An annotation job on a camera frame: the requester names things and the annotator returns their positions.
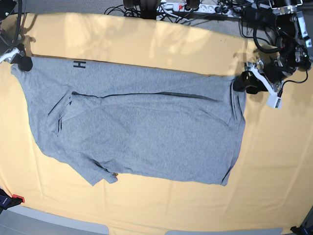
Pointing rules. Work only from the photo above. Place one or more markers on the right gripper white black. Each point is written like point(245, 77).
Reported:
point(16, 55)

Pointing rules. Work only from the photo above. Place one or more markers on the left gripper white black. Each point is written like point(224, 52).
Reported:
point(260, 77)

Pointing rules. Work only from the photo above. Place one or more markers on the grey t-shirt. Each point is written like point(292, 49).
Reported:
point(104, 119)

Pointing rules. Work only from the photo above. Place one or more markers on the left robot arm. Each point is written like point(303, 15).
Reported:
point(293, 48)

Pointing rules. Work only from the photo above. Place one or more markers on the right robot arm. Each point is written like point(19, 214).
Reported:
point(12, 19)

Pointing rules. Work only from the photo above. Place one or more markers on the black power adapter box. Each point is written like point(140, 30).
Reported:
point(259, 15)

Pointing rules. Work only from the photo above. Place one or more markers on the white power strip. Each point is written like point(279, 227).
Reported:
point(177, 9)

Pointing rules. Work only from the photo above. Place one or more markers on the yellow table cloth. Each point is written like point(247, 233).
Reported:
point(270, 186)

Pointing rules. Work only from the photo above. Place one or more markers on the red black clamp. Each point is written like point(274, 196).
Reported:
point(7, 201)

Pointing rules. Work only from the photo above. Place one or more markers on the black clamp right corner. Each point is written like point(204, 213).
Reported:
point(302, 230)

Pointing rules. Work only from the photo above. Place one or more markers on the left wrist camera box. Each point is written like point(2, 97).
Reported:
point(274, 101)

